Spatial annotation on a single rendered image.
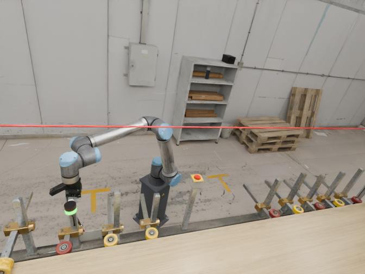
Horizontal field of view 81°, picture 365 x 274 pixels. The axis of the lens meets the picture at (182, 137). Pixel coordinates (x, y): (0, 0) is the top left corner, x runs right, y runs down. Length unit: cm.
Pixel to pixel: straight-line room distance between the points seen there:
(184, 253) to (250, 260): 41
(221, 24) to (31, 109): 332
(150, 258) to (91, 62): 294
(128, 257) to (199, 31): 340
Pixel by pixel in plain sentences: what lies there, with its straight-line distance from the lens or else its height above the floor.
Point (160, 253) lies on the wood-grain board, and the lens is 145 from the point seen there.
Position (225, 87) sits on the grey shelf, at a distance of 424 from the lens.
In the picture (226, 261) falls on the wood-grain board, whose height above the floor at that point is 90.
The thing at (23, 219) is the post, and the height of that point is 103.
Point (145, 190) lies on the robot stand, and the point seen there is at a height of 51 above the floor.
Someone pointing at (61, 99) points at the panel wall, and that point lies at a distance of 388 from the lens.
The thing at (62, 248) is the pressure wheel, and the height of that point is 91.
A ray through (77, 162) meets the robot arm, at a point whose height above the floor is 135.
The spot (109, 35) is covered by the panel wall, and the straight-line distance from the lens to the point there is 361.
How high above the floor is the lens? 213
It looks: 29 degrees down
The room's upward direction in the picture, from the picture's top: 11 degrees clockwise
